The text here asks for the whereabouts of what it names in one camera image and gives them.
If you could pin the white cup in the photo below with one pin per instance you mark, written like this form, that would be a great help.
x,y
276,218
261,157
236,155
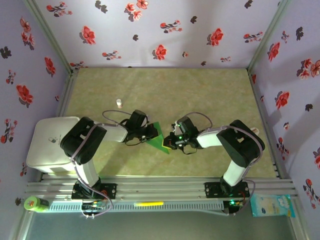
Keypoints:
x,y
254,130

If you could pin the small white bottle pink label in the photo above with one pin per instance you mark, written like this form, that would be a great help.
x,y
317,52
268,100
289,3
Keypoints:
x,y
119,103

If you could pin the small black electronics board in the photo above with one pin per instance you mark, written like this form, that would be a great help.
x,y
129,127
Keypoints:
x,y
233,203
93,206

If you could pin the aluminium side rail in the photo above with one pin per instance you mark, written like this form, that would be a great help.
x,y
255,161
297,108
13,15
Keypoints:
x,y
265,100
65,97

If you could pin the long aluminium base rail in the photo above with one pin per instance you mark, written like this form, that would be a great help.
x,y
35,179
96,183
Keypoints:
x,y
160,190

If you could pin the aluminium corner post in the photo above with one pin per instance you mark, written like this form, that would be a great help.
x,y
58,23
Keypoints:
x,y
47,32
268,32

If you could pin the white plastic storage box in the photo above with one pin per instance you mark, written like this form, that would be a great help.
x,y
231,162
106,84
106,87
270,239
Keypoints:
x,y
42,155

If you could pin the aluminium frame bar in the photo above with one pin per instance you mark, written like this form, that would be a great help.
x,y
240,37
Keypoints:
x,y
300,222
21,225

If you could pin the blue wet wipes packet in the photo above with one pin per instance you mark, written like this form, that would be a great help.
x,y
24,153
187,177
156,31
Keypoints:
x,y
272,206

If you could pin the green cylinder container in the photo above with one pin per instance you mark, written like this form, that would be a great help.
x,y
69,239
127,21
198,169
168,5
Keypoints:
x,y
32,203

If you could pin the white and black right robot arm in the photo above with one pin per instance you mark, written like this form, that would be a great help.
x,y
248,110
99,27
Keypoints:
x,y
208,138

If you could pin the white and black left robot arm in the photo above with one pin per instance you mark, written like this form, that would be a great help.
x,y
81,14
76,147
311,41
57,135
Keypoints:
x,y
115,132

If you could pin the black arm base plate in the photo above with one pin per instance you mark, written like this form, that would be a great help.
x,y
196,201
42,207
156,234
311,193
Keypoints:
x,y
212,190
111,191

